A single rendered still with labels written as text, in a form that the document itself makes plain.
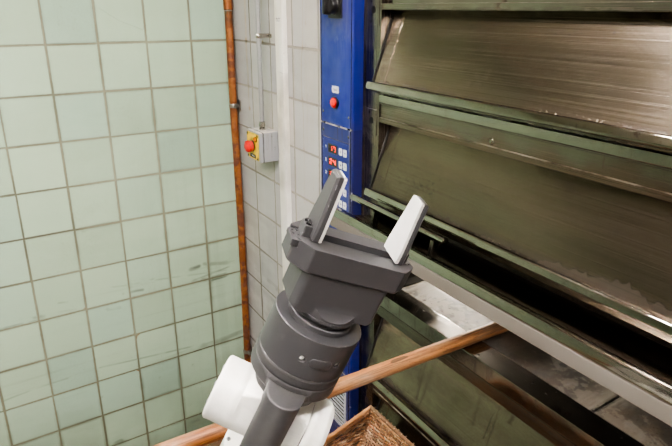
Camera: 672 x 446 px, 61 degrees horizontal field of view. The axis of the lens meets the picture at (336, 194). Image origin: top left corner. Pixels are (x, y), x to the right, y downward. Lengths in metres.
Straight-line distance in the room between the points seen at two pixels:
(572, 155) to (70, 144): 1.56
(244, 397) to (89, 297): 1.70
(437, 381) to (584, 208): 0.62
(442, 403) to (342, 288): 0.97
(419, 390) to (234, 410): 0.96
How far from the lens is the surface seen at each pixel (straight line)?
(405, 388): 1.54
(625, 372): 0.88
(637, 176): 0.96
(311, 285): 0.50
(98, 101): 2.05
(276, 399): 0.53
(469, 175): 1.20
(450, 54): 1.20
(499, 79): 1.09
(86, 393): 2.43
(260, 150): 1.87
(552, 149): 1.04
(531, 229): 1.09
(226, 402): 0.59
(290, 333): 0.52
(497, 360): 1.31
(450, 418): 1.45
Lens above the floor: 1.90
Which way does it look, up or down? 18 degrees down
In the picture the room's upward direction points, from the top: straight up
